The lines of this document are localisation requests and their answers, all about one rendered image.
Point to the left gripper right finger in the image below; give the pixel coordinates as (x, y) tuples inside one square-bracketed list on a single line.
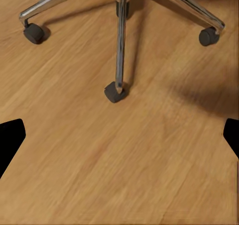
[(231, 134)]

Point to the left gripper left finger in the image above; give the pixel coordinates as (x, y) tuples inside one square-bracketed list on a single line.
[(12, 135)]

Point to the swivel chair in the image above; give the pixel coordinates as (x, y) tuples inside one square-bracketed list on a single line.
[(115, 91)]

